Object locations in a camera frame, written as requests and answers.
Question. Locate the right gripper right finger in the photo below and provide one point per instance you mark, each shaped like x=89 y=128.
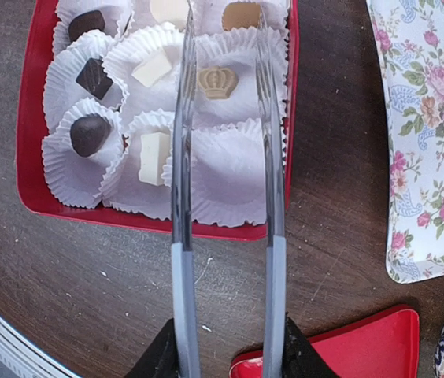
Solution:
x=300 y=359

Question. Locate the floral rectangular tray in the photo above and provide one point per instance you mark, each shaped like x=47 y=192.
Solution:
x=409 y=38

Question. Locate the white round chocolate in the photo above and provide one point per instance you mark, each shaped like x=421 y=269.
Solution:
x=172 y=11

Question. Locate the front aluminium rail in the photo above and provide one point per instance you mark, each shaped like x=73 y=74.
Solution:
x=24 y=358

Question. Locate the dark chocolate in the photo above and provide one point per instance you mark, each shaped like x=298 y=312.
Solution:
x=88 y=134
x=93 y=79
x=86 y=22

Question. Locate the red square tin box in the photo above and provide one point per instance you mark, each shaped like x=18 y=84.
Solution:
x=31 y=129

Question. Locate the crown shaped brown chocolate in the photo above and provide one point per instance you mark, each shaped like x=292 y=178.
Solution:
x=217 y=83

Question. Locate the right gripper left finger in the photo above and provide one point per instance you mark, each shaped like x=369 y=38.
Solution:
x=160 y=360

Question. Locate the metal serving tongs white handle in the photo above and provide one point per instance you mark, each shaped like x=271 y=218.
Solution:
x=227 y=162

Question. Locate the red tin lid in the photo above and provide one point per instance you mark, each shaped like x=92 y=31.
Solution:
x=385 y=344

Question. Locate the brown round chocolate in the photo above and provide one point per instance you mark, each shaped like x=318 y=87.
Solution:
x=241 y=15

